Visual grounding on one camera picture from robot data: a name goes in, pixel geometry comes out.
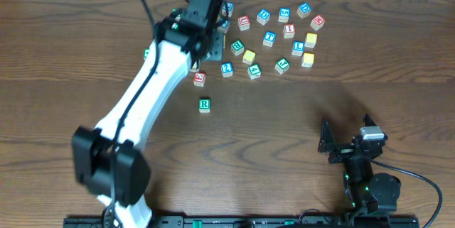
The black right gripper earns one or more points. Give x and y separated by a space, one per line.
327 144

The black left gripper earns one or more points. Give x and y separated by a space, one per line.
217 45

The green B letter block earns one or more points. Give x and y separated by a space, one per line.
237 47

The green R letter block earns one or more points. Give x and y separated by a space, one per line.
204 105

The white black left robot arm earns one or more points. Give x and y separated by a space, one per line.
108 159

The blue 2 number block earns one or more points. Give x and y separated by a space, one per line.
227 69

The yellow C letter block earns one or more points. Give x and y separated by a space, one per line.
195 68

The blue P letter block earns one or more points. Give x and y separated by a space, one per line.
224 27

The red E letter block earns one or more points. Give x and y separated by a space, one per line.
199 79

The yellow block near B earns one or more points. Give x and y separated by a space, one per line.
248 57

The red U block upper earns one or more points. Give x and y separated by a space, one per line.
243 23

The green 4 number block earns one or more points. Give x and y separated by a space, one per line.
254 71

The blue top letter block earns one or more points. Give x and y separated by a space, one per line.
227 9

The blue T letter block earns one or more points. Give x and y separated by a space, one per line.
269 38

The blue D letter block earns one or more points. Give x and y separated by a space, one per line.
263 16

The green J letter block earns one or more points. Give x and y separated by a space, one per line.
282 65

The green V letter block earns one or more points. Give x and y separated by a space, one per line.
146 54

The red I letter block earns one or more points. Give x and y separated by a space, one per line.
289 30

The blue 5 number block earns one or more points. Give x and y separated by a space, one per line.
284 14

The yellow right lower block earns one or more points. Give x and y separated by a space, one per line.
307 60

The blue L letter block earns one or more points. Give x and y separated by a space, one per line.
297 48

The yellow right upper block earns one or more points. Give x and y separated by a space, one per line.
310 40

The red M letter block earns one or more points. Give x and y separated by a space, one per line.
317 22

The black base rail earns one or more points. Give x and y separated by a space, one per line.
310 218

